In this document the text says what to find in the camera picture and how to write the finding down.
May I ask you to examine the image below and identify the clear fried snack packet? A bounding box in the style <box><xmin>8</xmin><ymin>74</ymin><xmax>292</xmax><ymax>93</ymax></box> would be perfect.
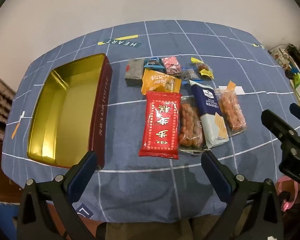
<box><xmin>178</xmin><ymin>96</ymin><xmax>207</xmax><ymax>155</ymax></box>

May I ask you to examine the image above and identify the pink patterned candy packet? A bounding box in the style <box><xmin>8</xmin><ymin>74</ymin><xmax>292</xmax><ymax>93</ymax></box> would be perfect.
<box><xmin>161</xmin><ymin>56</ymin><xmax>182</xmax><ymax>76</ymax></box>

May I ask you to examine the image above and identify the blue-edged dark sesame candy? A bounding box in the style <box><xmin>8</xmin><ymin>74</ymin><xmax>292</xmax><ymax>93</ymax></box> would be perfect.
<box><xmin>181</xmin><ymin>68</ymin><xmax>203</xmax><ymax>85</ymax></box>

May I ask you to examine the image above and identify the red snack packet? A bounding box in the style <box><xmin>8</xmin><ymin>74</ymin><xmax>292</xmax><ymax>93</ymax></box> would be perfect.
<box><xmin>139</xmin><ymin>91</ymin><xmax>181</xmax><ymax>160</ymax></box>

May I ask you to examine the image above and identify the blue grid tablecloth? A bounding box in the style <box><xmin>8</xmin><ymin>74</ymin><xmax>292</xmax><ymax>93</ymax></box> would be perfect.
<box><xmin>1</xmin><ymin>20</ymin><xmax>300</xmax><ymax>223</ymax></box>

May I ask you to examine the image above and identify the gold and red toffee tin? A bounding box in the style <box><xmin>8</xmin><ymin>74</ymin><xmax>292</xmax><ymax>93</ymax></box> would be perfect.
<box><xmin>27</xmin><ymin>53</ymin><xmax>113</xmax><ymax>170</ymax></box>

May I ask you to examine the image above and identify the pink plastic bag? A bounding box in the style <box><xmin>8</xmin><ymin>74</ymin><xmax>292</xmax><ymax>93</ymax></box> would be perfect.
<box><xmin>275</xmin><ymin>176</ymin><xmax>300</xmax><ymax>212</ymax></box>

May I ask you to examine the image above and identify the cluttered side shelf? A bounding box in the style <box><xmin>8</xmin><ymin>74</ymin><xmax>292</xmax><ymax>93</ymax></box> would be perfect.
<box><xmin>268</xmin><ymin>43</ymin><xmax>300</xmax><ymax>105</ymax></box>

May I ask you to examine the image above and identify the grey sesame bar packet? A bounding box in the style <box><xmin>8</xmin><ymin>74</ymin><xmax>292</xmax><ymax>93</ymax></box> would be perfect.
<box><xmin>125</xmin><ymin>59</ymin><xmax>144</xmax><ymax>87</ymax></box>

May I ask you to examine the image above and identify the yellow-edged date candy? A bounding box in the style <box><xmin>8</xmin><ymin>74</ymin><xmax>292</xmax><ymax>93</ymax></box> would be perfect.
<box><xmin>191</xmin><ymin>57</ymin><xmax>214</xmax><ymax>79</ymax></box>

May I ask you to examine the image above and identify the orange nut snack packet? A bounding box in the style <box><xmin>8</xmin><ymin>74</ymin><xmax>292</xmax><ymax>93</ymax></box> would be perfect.
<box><xmin>141</xmin><ymin>69</ymin><xmax>181</xmax><ymax>95</ymax></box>

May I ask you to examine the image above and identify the navy soda cracker packet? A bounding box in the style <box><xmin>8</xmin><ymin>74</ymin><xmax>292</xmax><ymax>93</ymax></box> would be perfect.
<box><xmin>189</xmin><ymin>80</ymin><xmax>229</xmax><ymax>148</ymax></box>

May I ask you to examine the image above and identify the clear peanut snack packet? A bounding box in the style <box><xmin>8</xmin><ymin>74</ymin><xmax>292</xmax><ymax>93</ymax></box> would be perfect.
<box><xmin>215</xmin><ymin>81</ymin><xmax>247</xmax><ymax>136</ymax></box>

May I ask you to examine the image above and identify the blue chocolate candy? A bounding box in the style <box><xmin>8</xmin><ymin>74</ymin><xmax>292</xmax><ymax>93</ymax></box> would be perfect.
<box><xmin>143</xmin><ymin>57</ymin><xmax>166</xmax><ymax>73</ymax></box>

